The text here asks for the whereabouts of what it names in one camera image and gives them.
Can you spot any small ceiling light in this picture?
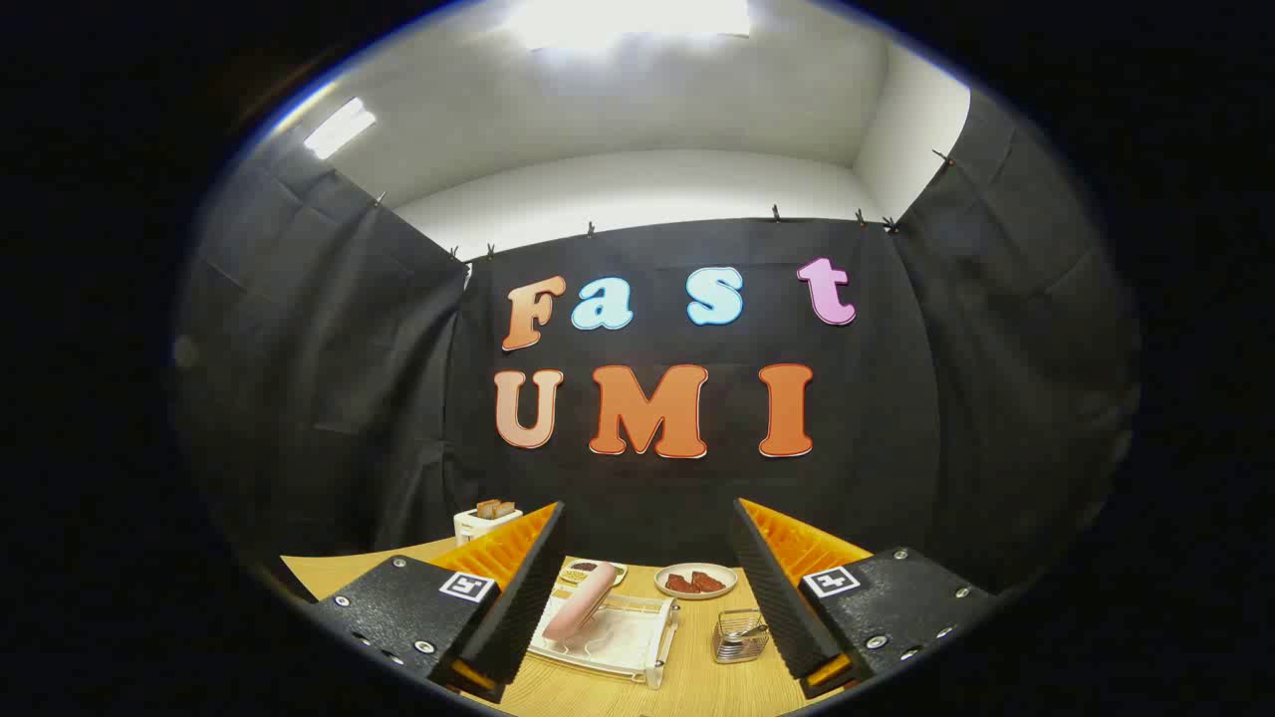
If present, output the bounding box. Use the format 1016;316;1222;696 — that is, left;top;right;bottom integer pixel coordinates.
303;97;378;160

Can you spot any metal wire basket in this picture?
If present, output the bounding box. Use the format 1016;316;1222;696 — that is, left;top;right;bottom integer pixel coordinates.
712;609;770;665

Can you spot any black backdrop cloth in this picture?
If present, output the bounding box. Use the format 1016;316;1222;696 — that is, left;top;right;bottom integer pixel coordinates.
174;90;1142;598

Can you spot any white plate with meat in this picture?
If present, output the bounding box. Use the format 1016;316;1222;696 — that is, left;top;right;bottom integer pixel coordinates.
654;563;739;600

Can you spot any large ceiling light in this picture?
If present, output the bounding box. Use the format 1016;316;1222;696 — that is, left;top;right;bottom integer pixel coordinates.
508;0;753;51

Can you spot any white toaster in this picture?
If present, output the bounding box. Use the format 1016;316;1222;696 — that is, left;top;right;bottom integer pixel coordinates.
453;506;524;547

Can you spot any white wire dish rack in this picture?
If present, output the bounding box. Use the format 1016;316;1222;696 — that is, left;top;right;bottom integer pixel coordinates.
526;588;682;690

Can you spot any pink plate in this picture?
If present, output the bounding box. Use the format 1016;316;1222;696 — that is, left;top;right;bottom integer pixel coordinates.
543;561;621;641

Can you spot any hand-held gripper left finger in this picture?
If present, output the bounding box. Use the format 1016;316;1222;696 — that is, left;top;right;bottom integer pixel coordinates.
309;501;567;704

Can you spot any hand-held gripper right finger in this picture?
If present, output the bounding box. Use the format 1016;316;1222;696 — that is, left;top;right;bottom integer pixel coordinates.
732;498;997;700

